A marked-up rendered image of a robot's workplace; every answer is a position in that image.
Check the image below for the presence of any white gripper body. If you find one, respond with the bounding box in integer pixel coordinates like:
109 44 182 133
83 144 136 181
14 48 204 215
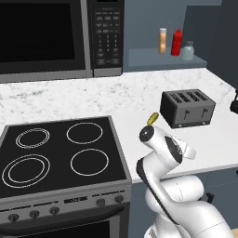
178 139 197 161

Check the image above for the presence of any pale grey shaker jar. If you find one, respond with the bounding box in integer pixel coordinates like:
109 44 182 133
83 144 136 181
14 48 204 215
181 41 195 61

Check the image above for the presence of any red condiment bottle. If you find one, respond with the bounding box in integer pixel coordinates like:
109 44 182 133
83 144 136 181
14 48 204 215
170 27 184 57

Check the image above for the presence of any orange spice shaker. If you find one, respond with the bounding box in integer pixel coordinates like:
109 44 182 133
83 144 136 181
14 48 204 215
158 27 167 55

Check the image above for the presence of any grey open cabinet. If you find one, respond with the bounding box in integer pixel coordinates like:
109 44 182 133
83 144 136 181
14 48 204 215
123 0 238 90

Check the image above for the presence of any black four-slot toaster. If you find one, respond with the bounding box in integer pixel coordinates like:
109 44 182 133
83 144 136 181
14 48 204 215
159 88 217 129

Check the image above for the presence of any black countertop appliance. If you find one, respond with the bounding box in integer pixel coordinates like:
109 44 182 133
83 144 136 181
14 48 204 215
229 89 238 114

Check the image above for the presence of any black electric stove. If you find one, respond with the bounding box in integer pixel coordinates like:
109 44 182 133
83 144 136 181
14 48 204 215
0 115 133 238

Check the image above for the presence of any black microwave oven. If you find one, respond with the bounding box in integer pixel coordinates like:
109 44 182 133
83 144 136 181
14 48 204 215
0 0 126 84

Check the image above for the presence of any black drawer handle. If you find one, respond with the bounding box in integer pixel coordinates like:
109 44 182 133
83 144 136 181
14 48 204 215
205 192 216 205

